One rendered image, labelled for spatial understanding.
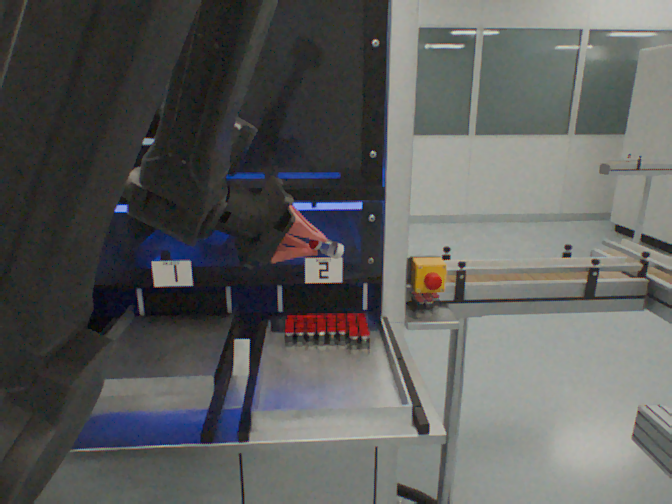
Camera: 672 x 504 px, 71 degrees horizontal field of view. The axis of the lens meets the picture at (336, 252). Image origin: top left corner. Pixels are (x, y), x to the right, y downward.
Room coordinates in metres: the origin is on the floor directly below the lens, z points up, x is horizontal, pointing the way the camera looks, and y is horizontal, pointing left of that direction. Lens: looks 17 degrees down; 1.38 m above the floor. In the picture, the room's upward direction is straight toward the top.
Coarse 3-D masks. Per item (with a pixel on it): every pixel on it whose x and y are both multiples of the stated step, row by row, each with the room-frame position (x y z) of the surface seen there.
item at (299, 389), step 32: (288, 352) 0.89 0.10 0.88; (320, 352) 0.89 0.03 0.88; (384, 352) 0.89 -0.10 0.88; (256, 384) 0.72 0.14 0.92; (288, 384) 0.77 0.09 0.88; (320, 384) 0.77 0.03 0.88; (352, 384) 0.77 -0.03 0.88; (384, 384) 0.77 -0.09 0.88; (256, 416) 0.64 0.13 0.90; (288, 416) 0.64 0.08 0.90; (320, 416) 0.65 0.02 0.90; (352, 416) 0.65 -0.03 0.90; (384, 416) 0.65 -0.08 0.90
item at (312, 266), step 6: (306, 258) 1.02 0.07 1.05; (312, 258) 1.02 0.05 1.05; (318, 258) 1.02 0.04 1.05; (324, 258) 1.02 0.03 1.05; (330, 258) 1.02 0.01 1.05; (306, 264) 1.01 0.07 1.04; (312, 264) 1.02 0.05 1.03; (318, 264) 1.02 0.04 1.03; (330, 264) 1.02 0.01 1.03; (336, 264) 1.02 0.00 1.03; (306, 270) 1.01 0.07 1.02; (312, 270) 1.02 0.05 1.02; (318, 270) 1.02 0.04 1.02; (330, 270) 1.02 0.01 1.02; (336, 270) 1.02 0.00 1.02; (306, 276) 1.01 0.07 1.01; (312, 276) 1.02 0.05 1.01; (318, 276) 1.02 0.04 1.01; (330, 276) 1.02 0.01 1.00; (336, 276) 1.02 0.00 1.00; (306, 282) 1.01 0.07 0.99; (312, 282) 1.02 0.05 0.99; (318, 282) 1.02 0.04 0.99; (324, 282) 1.02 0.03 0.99; (330, 282) 1.02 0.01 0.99
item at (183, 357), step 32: (128, 320) 1.03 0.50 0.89; (160, 320) 1.04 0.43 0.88; (192, 320) 1.04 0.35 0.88; (224, 320) 1.04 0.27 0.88; (128, 352) 0.89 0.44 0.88; (160, 352) 0.89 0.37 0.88; (192, 352) 0.89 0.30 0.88; (224, 352) 0.86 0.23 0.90; (128, 384) 0.74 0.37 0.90; (160, 384) 0.74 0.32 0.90; (192, 384) 0.74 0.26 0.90
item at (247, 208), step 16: (272, 176) 0.58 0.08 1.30; (240, 192) 0.53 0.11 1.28; (272, 192) 0.56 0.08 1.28; (240, 208) 0.52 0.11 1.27; (256, 208) 0.53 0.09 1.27; (272, 208) 0.54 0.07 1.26; (224, 224) 0.52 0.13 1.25; (240, 224) 0.52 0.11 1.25; (256, 224) 0.53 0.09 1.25; (272, 224) 0.53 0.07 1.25; (240, 240) 0.57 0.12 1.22; (256, 240) 0.54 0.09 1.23; (240, 256) 0.55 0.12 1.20
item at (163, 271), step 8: (152, 264) 0.99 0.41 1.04; (160, 264) 0.99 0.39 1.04; (168, 264) 0.99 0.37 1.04; (176, 264) 1.00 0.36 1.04; (184, 264) 1.00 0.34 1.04; (160, 272) 0.99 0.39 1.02; (168, 272) 0.99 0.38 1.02; (184, 272) 1.00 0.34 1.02; (160, 280) 0.99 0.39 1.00; (168, 280) 0.99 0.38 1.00; (184, 280) 1.00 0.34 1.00
